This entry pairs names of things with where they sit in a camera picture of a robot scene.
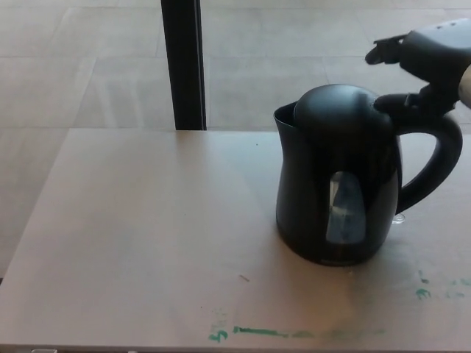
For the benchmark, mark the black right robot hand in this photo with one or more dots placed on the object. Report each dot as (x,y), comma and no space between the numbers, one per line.
(434,55)

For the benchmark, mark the black electric kettle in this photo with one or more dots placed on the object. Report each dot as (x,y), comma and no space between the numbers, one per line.
(312,165)

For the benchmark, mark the black vertical post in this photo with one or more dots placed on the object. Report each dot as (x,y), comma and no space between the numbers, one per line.
(184,66)

